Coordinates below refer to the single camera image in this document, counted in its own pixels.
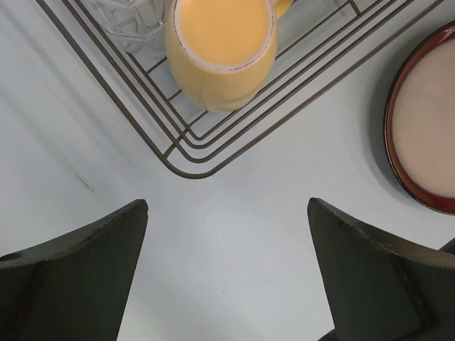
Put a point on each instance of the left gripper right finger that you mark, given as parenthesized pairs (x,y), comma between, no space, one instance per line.
(380,286)

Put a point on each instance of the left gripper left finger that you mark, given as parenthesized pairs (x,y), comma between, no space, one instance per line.
(75,286)

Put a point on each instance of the red rimmed beige plate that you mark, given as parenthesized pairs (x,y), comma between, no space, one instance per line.
(419,122)

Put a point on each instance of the black wire dish rack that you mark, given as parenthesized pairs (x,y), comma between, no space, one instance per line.
(321,43)

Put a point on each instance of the clear plastic cup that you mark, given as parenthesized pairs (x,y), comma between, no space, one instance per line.
(137,26)

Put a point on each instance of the yellow mug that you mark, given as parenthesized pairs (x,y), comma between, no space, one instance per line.
(221,52)

